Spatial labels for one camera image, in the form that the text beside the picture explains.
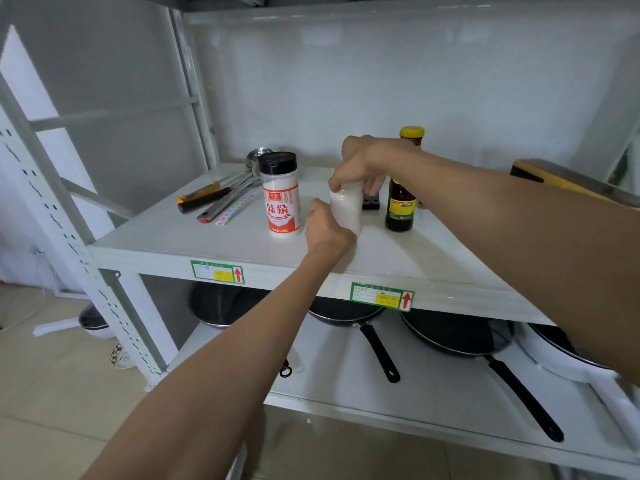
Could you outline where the white plastic bottle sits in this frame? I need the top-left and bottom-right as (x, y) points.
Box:
(330, 183), (364, 236)

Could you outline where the colourful dotted paper sleeve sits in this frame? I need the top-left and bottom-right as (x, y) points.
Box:
(215, 191), (264, 227)

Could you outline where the green shelf label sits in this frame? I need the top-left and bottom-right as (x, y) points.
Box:
(349, 282), (415, 313)
(190, 260), (246, 285)

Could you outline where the person's right hand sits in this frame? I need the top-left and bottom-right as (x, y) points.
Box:
(328, 135), (401, 196)

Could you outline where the white handled pan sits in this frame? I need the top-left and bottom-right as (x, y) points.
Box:
(32, 303), (116, 340)

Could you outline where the seasoning jar with black lid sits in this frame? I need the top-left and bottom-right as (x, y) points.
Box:
(258, 152), (303, 238)

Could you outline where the small black frying pan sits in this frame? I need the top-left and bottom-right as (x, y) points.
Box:
(308, 297), (401, 384)

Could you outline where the person's left hand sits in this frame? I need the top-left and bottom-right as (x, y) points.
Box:
(305, 198), (357, 256)

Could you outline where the steel ladle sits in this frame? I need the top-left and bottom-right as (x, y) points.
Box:
(220, 148), (274, 191)

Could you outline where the large black frying pan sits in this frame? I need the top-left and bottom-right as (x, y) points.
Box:
(399, 309), (565, 443)

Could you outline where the dark sauce bottle yellow cap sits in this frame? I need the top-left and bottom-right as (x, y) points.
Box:
(384, 126), (426, 233)

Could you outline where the black pot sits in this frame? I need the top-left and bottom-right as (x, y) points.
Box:
(187, 283), (271, 329)

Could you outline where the person's left forearm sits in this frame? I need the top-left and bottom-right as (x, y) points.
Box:
(82, 244), (357, 480)

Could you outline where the yellow black handled utensil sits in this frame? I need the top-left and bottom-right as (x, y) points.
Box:
(177, 171), (251, 214)

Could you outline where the yellow and black board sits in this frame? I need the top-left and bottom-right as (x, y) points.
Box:
(509, 158), (640, 211)

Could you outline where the steel utensil with red tip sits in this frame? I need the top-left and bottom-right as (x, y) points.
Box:
(196, 177), (261, 224)

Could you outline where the white metal shelf rack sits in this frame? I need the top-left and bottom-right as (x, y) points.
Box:
(0, 0), (640, 480)

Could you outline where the person's right forearm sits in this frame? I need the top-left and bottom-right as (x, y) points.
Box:
(395, 139), (640, 388)

